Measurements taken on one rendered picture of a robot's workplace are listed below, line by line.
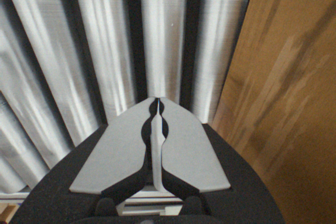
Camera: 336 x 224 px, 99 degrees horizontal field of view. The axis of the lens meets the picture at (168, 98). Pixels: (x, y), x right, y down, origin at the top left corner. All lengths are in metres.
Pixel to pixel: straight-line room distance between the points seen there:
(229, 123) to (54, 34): 0.21
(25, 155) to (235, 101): 0.35
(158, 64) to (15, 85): 0.18
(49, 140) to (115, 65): 0.17
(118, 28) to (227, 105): 0.15
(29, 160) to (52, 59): 0.22
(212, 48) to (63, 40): 0.17
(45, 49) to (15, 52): 0.05
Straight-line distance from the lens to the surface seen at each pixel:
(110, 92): 0.20
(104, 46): 0.18
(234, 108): 0.17
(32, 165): 0.38
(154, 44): 0.17
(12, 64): 0.25
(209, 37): 0.18
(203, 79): 0.19
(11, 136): 0.34
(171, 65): 0.17
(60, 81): 0.22
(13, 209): 1.82
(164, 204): 0.54
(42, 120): 0.28
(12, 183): 0.46
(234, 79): 0.17
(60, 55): 0.21
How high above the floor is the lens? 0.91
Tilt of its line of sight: 60 degrees down
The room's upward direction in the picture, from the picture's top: 177 degrees clockwise
